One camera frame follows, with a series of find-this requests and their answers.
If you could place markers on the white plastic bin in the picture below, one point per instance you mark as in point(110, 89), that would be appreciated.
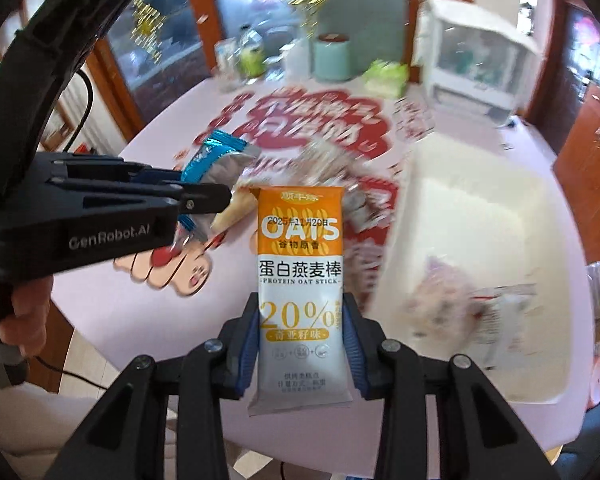
point(455, 200)

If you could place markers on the blue silver snack packet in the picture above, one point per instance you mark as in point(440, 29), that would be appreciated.
point(210, 155)

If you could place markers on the orange white oat bar packet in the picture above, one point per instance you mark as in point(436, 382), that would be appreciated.
point(300, 270)

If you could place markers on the mint green canister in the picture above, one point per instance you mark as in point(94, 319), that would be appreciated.
point(331, 57)

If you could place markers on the printed pink table cover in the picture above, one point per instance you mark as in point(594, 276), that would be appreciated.
point(145, 320)

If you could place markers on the person's left hand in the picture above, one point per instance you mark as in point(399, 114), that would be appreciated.
point(27, 310)

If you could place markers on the wooden glass-door cabinet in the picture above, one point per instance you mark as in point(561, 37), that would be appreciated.
point(180, 60)

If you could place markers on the white red-print snack packet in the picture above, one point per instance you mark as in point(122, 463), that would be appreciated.
point(505, 320)

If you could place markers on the glass tumbler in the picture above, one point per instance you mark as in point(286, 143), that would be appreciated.
point(227, 67)

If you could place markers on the clear bottle with green label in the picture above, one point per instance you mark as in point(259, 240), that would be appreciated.
point(251, 55)

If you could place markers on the white purple-print snack packet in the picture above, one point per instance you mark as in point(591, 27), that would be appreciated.
point(440, 305)

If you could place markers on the white cabinet with clear door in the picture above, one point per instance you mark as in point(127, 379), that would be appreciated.
point(475, 60)

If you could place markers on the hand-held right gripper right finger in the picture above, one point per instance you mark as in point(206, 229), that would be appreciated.
point(354, 350)

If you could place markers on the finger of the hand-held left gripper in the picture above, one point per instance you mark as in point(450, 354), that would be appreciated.
point(160, 176)
point(200, 200)

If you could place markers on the pale yellow snack packet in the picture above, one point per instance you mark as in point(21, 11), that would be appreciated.
point(235, 207)

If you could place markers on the clear nut bar packet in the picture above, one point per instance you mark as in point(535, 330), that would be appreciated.
point(330, 170)

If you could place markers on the green tissue pack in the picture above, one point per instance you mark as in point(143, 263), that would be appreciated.
point(385, 79)

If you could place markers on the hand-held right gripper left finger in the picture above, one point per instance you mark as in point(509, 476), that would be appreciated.
point(247, 355)

